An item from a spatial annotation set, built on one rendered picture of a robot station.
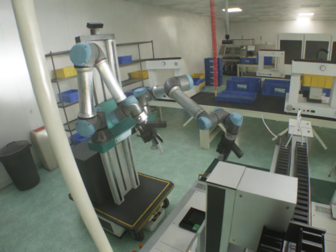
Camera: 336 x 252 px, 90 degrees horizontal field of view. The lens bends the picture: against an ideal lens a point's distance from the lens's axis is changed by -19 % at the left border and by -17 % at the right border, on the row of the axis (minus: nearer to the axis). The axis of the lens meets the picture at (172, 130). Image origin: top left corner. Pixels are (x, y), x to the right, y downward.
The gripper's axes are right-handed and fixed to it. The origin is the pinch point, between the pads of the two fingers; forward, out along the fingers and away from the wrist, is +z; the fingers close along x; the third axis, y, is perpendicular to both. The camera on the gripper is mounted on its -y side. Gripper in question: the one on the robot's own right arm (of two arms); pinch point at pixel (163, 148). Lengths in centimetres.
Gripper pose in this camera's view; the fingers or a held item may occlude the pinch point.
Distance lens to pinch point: 120.4
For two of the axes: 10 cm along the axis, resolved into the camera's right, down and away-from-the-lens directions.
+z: 4.9, 8.1, 3.3
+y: -8.7, 4.7, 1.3
